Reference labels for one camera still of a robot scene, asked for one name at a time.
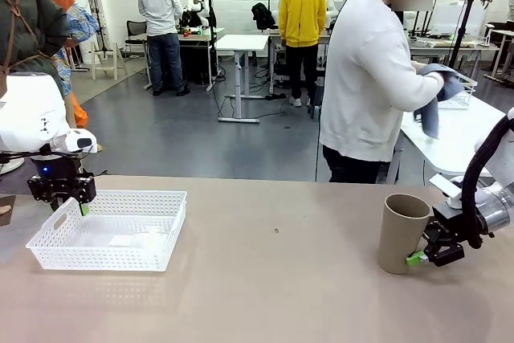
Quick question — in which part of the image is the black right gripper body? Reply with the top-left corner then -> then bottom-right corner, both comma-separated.
423,202 -> 467,267

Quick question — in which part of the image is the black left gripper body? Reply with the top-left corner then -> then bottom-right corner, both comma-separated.
31,156 -> 84,198

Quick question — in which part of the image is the brown paper cup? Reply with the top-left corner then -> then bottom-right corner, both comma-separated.
376,193 -> 431,276

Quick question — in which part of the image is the white perforated plastic basket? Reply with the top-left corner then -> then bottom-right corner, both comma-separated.
26,189 -> 189,273

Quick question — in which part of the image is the blue-grey cloth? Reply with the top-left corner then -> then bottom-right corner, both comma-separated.
413,63 -> 467,140

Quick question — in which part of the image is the person's right forearm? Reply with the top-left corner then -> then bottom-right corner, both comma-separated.
401,69 -> 446,114

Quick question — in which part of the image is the white round fan base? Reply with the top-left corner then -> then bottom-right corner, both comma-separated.
0,156 -> 26,176

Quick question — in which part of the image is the white side table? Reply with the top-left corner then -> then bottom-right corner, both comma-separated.
387,93 -> 508,183

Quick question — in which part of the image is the white step stool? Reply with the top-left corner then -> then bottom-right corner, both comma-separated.
88,40 -> 129,81

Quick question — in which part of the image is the mannequin in orange clothes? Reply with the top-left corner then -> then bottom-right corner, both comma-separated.
18,0 -> 101,129

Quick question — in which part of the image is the person in dark green jacket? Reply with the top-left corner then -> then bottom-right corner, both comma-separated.
0,0 -> 71,91

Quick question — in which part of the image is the black chair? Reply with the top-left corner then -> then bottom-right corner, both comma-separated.
124,19 -> 149,57

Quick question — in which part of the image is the person in white sweater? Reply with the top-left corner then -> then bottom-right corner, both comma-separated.
319,0 -> 459,184

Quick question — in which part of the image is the man in white shirt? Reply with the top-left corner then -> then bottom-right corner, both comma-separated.
137,0 -> 192,98

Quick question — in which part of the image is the black tripod stand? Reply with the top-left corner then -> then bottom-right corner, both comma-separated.
447,0 -> 494,75

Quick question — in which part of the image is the white height-adjustable desk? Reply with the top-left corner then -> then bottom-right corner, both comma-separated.
214,33 -> 271,125

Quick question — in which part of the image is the person in yellow hoodie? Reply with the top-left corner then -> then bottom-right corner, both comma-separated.
278,0 -> 327,108

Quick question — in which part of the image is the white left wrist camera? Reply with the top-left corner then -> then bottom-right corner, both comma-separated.
63,129 -> 100,155

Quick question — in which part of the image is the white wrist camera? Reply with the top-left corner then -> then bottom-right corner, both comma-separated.
63,129 -> 100,155
428,173 -> 465,210

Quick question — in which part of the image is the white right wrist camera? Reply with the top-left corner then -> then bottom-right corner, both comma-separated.
428,173 -> 465,210

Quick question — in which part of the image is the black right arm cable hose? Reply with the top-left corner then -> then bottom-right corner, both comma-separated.
460,112 -> 510,250

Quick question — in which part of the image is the white wire dish rack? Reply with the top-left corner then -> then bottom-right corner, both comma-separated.
436,71 -> 479,111

